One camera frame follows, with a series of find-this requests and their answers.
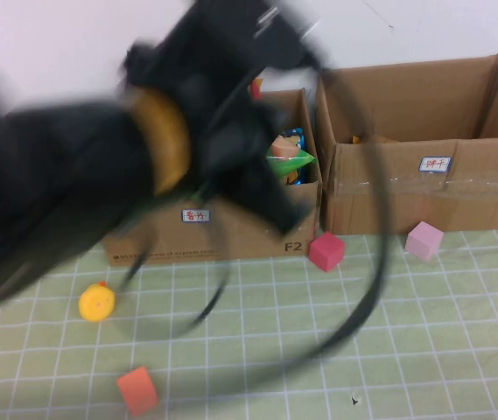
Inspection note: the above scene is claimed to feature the cardboard box printed F2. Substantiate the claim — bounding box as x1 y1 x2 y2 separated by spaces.
99 88 324 268

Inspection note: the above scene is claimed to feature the orange foam cube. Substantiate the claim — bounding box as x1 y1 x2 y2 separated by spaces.
116 366 160 417

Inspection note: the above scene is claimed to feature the white label red writing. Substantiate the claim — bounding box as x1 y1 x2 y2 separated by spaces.
419 156 452 173
181 208 211 223

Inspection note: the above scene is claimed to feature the blue snack bag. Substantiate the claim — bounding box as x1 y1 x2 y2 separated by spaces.
281 127 309 186

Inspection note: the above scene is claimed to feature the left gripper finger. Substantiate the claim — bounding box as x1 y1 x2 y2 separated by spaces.
230 178 296 238
252 165 310 225

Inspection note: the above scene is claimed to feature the taped cardboard box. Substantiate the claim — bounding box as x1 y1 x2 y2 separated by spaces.
316 52 498 236

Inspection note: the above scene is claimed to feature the thin black cable loop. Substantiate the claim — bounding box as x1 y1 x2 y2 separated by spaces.
173 227 233 339

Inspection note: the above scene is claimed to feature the yellow rubber duck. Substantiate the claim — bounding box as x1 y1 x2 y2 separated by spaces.
78 282 116 324

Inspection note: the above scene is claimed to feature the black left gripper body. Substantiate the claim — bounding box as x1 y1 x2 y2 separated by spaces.
186 73 285 198

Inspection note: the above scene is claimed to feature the clear packing tape strip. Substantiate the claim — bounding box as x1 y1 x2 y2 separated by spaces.
326 174 498 197

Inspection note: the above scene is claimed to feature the red foam cube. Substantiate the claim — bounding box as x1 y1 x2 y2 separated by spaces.
308 231 347 273

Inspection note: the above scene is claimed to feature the green checked tablecloth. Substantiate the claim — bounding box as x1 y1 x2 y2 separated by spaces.
0 227 498 420

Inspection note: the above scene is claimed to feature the green chip bag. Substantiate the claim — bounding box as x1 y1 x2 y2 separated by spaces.
265 146 319 176

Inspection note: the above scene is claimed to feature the pink foam cube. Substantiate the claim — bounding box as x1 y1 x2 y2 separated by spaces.
404 220 445 263

